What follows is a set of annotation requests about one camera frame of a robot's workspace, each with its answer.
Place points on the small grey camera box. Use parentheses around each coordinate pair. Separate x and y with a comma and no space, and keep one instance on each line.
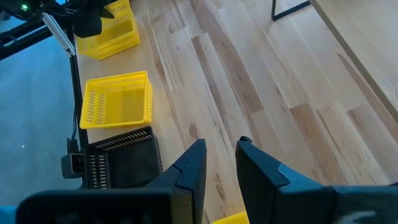
(72,165)

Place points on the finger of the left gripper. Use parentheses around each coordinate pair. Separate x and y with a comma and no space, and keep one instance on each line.
(88,23)
(106,12)

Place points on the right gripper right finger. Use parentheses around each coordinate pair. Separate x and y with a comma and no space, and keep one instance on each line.
(273,193)

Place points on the black aluminium frame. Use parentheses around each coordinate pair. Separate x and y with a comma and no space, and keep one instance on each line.
(77,93)

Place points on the white plastic strip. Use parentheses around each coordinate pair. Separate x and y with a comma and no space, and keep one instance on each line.
(59,34)

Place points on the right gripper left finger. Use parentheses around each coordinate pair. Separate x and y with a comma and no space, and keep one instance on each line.
(186,180)

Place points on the black plastic basket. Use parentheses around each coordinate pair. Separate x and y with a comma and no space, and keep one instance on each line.
(133,161)

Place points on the yellow plastic basket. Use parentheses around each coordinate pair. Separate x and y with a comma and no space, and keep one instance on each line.
(121,34)
(124,102)
(231,219)

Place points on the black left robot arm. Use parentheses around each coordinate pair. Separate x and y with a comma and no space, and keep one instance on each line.
(31,11)

